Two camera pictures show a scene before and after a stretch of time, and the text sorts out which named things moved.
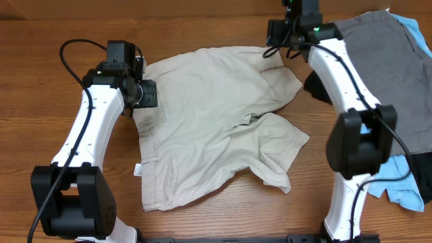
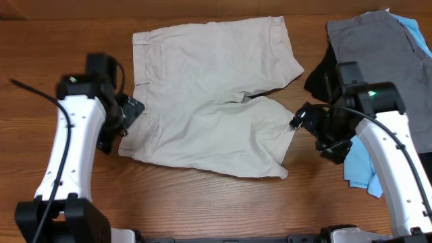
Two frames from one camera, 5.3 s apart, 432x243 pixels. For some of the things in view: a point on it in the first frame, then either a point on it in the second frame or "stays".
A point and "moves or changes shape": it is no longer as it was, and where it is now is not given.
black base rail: x=250 y=238 stays
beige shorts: x=214 y=117 moves or changes shape
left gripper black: x=150 y=97 → x=129 y=105
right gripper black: x=275 y=31 → x=339 y=147
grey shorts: x=398 y=68 stays
